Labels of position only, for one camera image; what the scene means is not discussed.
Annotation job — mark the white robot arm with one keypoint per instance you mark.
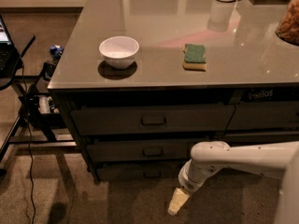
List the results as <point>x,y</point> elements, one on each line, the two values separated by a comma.
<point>278,160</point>

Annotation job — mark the black low shelf rack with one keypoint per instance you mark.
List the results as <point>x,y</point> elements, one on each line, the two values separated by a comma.
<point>39,120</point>

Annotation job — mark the black side table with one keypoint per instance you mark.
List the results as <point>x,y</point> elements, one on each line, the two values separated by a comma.
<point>21,45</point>

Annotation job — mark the blue capped bottle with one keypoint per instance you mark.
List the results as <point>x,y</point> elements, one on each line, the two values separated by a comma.
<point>56,52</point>

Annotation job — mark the laptop computer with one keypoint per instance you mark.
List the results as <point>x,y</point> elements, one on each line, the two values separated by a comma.
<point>8,52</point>

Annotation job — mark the dark drawer cabinet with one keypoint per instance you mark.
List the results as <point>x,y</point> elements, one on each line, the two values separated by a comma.
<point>245,62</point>

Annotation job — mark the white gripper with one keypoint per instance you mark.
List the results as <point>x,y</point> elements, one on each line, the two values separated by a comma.
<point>187,179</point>

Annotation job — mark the white bowl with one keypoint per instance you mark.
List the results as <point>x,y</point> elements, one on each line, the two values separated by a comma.
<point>119,51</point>

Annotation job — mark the green yellow sponge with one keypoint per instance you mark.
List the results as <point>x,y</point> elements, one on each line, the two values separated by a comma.
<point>194,57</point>

